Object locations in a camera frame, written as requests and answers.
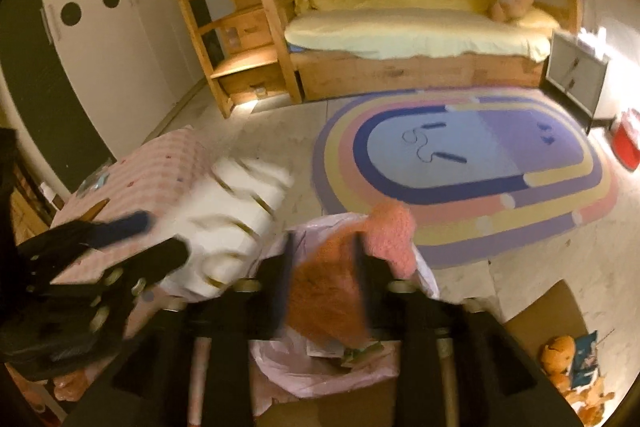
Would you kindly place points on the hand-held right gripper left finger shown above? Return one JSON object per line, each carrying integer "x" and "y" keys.
{"x": 281, "y": 292}

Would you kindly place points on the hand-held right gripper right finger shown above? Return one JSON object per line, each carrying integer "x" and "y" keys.
{"x": 361, "y": 282}

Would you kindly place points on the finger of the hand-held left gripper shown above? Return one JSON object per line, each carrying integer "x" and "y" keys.
{"x": 125, "y": 227}
{"x": 162, "y": 259}

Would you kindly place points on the pink fluffy cloth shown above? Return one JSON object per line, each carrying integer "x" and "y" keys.
{"x": 325, "y": 292}

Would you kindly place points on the white wrapper gold stripes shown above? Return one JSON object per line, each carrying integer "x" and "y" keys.
{"x": 225, "y": 227}

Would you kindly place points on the pink plastic bag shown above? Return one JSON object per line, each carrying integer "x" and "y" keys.
{"x": 290, "y": 367}

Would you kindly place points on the blue paper scrap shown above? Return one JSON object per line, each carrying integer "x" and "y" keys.
{"x": 103, "y": 179}

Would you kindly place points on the crumpled printed wrapper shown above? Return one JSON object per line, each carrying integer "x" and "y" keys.
{"x": 90, "y": 182}

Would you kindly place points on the pink checkered tablecloth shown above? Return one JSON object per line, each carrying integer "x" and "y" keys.
{"x": 150, "y": 167}

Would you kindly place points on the orange plastic bag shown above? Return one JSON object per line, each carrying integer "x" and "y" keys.
{"x": 75, "y": 384}

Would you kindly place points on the wooden cabinet with drawers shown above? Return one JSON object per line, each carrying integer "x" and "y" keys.
{"x": 30, "y": 207}

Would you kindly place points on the white wardrobe with dark panel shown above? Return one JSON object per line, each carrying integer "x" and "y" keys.
{"x": 100, "y": 57}

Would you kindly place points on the pastel oval rug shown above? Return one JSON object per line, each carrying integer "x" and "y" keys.
{"x": 475, "y": 147}

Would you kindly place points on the brown cardboard box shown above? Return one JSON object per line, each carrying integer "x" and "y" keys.
{"x": 540, "y": 317}

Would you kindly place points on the wooden stair drawers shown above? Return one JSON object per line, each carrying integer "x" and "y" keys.
{"x": 245, "y": 72}

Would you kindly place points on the orange plush toy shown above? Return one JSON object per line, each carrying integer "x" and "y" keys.
{"x": 557, "y": 354}
{"x": 585, "y": 394}

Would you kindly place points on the wooden bunk bed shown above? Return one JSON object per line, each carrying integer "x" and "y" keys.
{"x": 400, "y": 74}

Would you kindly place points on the blue book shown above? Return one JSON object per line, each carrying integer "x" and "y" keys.
{"x": 585, "y": 357}

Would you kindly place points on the cream blanket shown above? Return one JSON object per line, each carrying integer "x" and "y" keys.
{"x": 410, "y": 34}

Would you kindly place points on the grey nightstand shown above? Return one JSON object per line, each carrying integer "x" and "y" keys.
{"x": 570, "y": 67}

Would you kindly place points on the red box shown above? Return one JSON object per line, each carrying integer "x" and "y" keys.
{"x": 627, "y": 142}

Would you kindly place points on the beige plush toy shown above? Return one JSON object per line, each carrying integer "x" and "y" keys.
{"x": 510, "y": 4}

